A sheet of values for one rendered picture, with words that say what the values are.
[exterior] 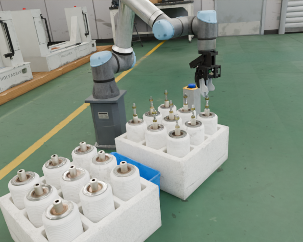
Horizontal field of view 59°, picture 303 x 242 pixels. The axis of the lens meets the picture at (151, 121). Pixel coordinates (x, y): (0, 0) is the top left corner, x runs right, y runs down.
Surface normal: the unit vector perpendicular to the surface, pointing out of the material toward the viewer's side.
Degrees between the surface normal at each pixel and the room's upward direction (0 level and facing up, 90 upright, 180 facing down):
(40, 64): 90
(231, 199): 0
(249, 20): 90
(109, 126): 90
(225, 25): 90
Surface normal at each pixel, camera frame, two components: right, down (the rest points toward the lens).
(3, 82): 0.97, 0.02
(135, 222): 0.73, 0.22
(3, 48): -0.21, 0.40
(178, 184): -0.65, 0.35
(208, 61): -0.89, 0.24
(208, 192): -0.07, -0.91
